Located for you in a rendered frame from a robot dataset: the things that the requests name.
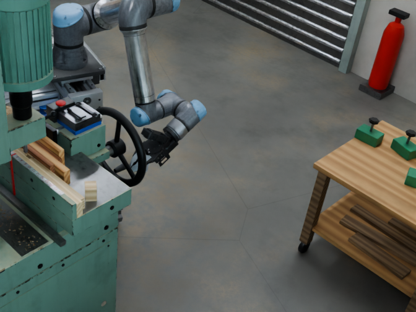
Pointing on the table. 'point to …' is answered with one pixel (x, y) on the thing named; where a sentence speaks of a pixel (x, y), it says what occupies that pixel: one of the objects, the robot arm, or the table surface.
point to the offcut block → (90, 190)
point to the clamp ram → (52, 132)
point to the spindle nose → (21, 104)
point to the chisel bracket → (26, 130)
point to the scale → (38, 174)
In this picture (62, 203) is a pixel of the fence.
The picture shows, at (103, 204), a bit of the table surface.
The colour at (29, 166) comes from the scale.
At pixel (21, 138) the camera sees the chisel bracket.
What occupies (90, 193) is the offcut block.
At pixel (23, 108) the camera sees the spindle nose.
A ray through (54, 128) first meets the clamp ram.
